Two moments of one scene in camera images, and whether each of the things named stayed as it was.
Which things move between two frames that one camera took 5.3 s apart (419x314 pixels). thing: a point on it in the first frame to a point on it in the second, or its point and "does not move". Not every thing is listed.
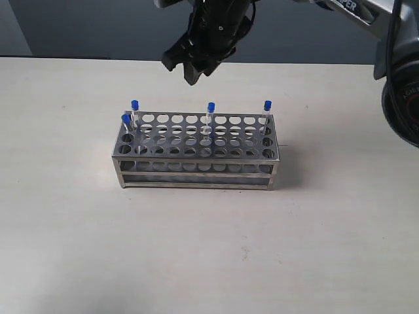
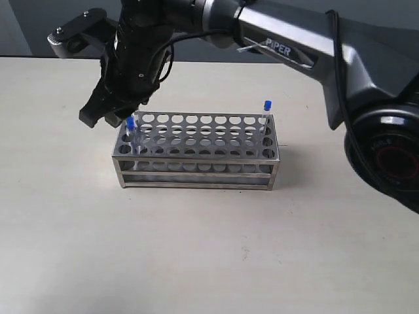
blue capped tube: (268, 105) does not move
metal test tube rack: (196, 150) does not move
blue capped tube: (211, 112) to (130, 126)
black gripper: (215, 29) to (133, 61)
